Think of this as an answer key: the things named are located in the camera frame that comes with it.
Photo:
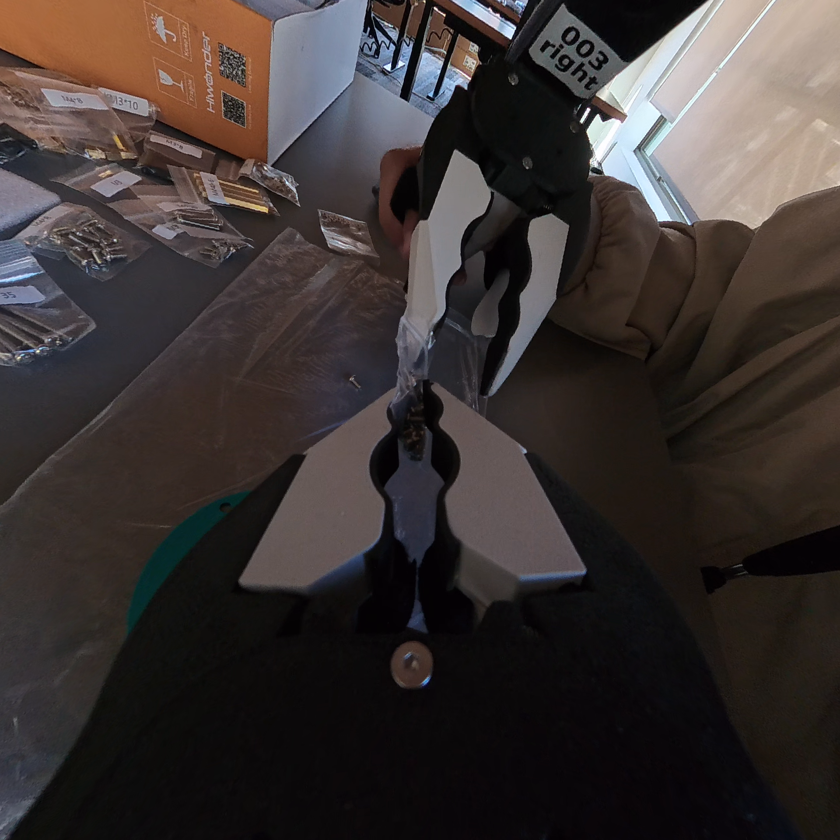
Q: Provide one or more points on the white foam sheet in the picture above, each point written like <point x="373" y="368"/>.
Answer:
<point x="19" y="200"/>

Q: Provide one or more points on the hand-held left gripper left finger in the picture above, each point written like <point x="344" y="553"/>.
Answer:
<point x="308" y="525"/>

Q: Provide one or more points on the person's right forearm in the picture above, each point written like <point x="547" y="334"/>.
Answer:
<point x="630" y="275"/>

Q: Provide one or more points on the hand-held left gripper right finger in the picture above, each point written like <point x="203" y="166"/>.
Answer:
<point x="512" y="525"/>

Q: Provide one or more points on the pile of clear hardware packets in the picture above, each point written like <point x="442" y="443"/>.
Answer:
<point x="98" y="223"/>

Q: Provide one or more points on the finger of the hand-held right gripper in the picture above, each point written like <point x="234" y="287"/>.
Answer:
<point x="439" y="243"/>
<point x="541" y="275"/>

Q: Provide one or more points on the small labelled screw bag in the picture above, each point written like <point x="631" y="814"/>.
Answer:
<point x="410" y="367"/>

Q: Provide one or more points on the teal round metal plate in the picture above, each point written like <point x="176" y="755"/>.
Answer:
<point x="170" y="558"/>

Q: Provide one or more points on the orange cardboard box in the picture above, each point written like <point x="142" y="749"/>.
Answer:
<point x="98" y="52"/>

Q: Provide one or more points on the person's right hand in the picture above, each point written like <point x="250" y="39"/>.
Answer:
<point x="392" y="177"/>

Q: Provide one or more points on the wooden background desk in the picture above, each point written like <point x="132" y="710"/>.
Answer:
<point x="472" y="19"/>

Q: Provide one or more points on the large clear plastic bag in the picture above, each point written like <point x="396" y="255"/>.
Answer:
<point x="197" y="426"/>

